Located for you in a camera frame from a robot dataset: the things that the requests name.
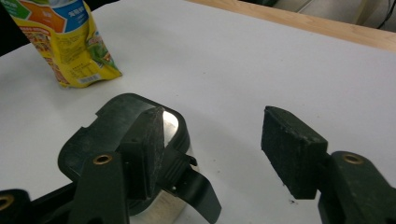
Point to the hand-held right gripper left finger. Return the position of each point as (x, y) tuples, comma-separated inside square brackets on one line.
[(146, 155)]

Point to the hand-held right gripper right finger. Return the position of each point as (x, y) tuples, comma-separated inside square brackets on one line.
[(292, 155)]

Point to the yellow pouch with green cap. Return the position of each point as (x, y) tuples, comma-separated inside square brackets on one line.
[(71, 49)]

